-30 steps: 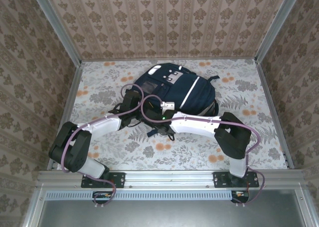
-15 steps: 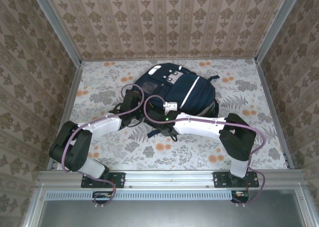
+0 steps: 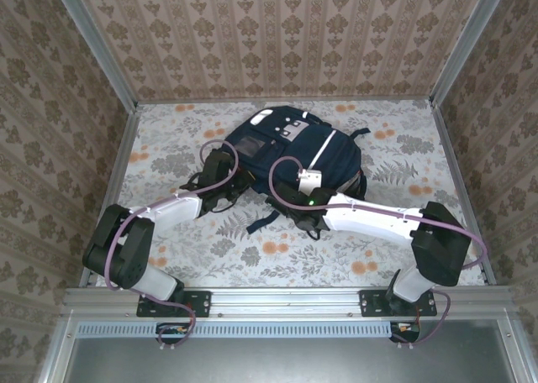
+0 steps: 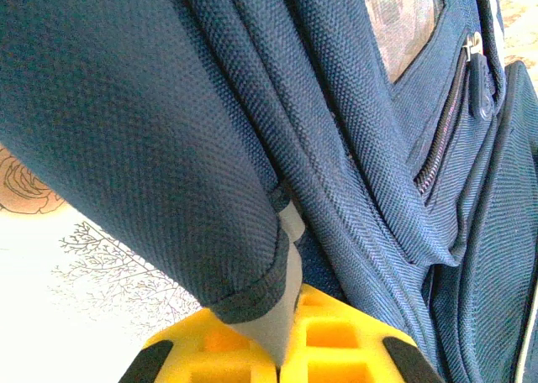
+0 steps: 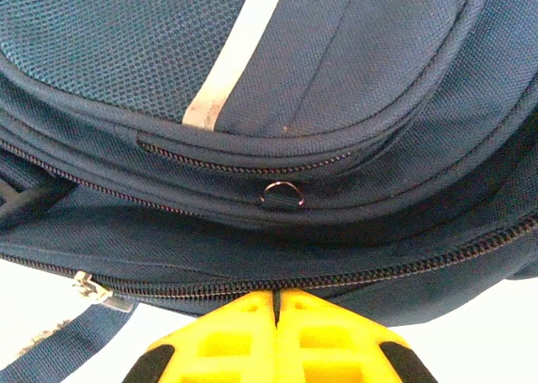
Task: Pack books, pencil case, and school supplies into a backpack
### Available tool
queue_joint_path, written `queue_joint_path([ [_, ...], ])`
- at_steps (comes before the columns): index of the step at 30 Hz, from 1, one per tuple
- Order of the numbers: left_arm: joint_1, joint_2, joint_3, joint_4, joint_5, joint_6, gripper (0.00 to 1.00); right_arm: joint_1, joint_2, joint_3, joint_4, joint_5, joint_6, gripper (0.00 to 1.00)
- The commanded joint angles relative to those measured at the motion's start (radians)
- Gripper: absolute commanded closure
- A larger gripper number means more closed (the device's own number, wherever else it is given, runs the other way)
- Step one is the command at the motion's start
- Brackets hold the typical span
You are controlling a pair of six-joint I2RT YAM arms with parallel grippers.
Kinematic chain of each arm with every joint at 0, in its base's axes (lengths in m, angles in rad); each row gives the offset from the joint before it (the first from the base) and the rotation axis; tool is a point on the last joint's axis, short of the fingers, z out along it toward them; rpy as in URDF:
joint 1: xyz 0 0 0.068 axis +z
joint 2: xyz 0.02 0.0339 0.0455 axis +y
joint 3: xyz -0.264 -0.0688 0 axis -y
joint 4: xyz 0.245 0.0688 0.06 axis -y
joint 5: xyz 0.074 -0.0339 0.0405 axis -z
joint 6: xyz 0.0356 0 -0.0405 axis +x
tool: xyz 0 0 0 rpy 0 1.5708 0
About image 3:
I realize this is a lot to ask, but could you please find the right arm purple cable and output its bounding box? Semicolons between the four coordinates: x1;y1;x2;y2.
268;155;489;349

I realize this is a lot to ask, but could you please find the navy blue backpack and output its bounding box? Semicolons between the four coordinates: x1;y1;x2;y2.
224;105;371;235

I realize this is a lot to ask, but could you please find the black cable connector mount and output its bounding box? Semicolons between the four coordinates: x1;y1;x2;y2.
389;320;421;344
156;322;191;345

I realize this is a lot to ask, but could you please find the grey metal panel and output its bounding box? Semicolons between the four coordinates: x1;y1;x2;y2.
65;336;516;383

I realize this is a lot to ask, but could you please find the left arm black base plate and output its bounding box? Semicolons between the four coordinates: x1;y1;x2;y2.
136;290;211;318

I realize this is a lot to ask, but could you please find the aluminium mounting rail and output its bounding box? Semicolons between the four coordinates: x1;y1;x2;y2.
62;286;516;319

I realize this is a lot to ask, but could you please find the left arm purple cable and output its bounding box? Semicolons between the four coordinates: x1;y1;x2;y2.
104;138;240;353

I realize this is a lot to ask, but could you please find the aluminium side rail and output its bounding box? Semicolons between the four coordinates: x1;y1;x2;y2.
430;101;497;286
79;103;140;287

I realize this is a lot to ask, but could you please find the aluminium frame post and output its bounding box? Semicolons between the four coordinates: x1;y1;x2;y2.
429;0;512;107
49;0;139;113

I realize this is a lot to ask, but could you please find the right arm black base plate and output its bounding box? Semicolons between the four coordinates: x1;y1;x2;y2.
359;289;437;317

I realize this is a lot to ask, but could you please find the floral tablecloth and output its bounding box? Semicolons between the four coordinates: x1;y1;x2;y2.
95;99;488;288

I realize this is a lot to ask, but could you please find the slotted grey cable duct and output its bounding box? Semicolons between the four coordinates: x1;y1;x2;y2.
77;320;398;338

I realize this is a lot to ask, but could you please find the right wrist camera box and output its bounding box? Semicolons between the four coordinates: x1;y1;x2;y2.
297;170;324;192

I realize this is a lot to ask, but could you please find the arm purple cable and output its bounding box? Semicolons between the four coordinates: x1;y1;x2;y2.
268;155;489;349
104;138;240;353

